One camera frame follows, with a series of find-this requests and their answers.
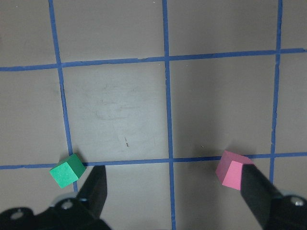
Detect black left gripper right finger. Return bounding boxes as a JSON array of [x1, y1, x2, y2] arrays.
[[240, 164, 283, 230]]

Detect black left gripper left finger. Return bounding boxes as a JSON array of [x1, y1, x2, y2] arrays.
[[76, 165, 107, 218]]

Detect pink cube centre front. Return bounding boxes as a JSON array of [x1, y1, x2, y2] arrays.
[[215, 150, 253, 191]]

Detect green cube near left arm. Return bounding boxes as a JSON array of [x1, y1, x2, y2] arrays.
[[49, 153, 86, 188]]

